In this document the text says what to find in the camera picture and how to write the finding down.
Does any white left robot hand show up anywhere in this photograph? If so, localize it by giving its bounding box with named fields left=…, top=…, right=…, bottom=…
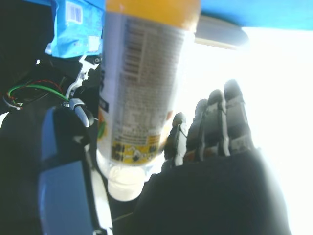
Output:
left=38, top=78, right=292, bottom=235

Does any orange juice bottle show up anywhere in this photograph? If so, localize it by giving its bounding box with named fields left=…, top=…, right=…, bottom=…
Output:
left=96, top=0, right=201, bottom=202

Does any blue plastic snack bag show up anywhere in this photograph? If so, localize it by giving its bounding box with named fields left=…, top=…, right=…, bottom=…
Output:
left=45, top=0, right=106, bottom=59

